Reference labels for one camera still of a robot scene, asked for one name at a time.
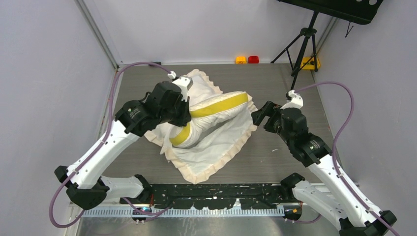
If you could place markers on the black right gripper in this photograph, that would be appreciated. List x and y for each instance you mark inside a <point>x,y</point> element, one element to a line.
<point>269,108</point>

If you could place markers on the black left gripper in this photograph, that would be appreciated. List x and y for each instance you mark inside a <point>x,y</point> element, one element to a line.
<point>185,115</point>

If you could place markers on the grey pillowcase with cream frill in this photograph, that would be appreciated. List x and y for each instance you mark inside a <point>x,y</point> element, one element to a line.
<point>197,163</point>

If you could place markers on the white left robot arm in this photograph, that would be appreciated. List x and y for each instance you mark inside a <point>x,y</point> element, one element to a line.
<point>86,186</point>

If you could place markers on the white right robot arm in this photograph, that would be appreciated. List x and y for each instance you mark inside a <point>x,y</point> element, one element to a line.
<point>349,210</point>

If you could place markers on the red block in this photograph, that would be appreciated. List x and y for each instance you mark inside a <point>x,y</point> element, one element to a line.
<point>253,60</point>

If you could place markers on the orange block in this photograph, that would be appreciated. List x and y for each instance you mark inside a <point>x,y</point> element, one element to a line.
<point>240,60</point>

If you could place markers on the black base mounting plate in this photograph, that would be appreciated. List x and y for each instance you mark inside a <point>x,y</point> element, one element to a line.
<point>215,196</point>

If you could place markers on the black music stand tripod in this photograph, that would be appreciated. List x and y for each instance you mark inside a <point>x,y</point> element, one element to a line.
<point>360,12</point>

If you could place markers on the yellow corner bracket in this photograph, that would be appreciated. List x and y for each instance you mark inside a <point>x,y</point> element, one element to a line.
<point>310,63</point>

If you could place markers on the aluminium frame rail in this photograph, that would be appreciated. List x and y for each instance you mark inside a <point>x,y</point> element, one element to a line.
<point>288,219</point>

